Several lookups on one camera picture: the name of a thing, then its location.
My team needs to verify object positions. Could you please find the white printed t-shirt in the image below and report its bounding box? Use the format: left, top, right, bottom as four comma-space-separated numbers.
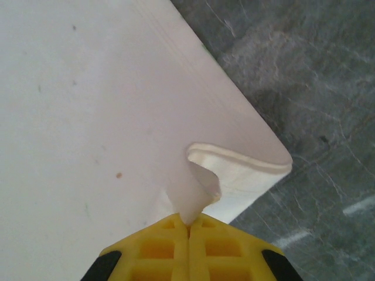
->
0, 0, 294, 281

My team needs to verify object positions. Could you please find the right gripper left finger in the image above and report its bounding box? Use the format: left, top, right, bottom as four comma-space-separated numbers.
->
83, 213, 190, 281

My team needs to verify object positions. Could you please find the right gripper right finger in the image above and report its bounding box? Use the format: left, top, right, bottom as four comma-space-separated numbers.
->
187, 213, 304, 281

